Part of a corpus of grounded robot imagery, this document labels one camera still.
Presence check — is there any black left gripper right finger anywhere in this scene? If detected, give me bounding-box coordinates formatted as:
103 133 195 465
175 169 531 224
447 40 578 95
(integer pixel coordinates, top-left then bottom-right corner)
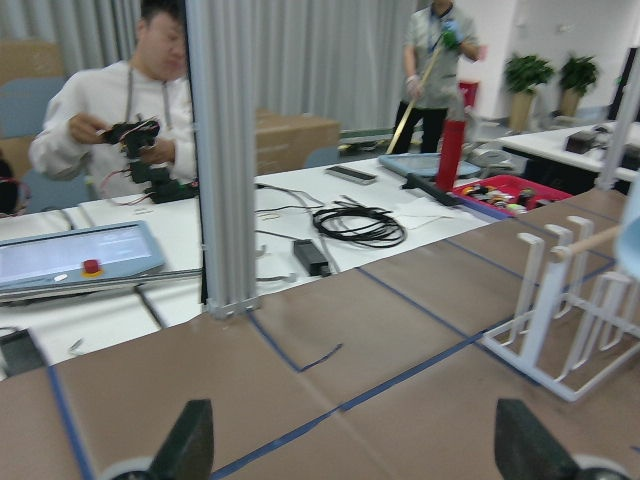
494 399 580 480

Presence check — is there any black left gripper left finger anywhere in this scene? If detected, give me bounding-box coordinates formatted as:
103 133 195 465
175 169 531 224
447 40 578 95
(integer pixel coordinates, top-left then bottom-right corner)
147 399 214 479

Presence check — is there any light blue cup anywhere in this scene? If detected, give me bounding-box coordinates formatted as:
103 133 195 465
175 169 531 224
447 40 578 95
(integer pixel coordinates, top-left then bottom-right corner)
615 197 640 280

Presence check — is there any teach pendant tablet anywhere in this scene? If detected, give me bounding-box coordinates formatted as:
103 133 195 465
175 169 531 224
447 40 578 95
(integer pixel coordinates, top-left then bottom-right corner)
1 221 165 302

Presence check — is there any black power adapter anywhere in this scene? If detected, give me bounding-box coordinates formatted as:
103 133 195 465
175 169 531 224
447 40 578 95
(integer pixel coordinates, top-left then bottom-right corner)
292 239 331 277

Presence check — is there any red parts tray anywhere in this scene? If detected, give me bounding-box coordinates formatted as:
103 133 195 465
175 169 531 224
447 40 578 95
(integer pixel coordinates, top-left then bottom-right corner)
452 175 572 219

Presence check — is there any red thermos bottle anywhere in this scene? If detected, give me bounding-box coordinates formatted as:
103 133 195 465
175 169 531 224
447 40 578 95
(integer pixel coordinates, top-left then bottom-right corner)
436 120 466 192

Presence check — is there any cardboard box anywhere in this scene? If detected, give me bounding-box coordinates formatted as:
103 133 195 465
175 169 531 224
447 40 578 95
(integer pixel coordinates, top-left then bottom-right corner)
256 109 341 175

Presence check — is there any seated person white hoodie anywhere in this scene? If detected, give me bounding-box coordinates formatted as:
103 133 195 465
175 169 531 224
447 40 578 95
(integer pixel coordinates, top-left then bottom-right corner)
29 1 197 198

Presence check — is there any green potted plant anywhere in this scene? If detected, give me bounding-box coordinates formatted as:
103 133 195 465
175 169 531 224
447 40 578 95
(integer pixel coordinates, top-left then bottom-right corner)
504 53 554 132

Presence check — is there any standing person with broom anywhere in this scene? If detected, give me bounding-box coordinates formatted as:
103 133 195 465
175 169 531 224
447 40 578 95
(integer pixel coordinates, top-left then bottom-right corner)
391 1 479 154

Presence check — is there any white wire cup rack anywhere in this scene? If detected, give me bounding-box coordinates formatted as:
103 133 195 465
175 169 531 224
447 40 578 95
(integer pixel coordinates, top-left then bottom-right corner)
481 216 639 402

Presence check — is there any coiled black cable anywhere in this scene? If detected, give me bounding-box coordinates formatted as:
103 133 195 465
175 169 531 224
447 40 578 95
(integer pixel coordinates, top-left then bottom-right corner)
312 202 407 249

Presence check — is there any aluminium frame post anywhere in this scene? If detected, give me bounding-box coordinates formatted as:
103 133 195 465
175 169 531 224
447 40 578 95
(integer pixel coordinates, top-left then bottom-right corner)
185 1 259 319

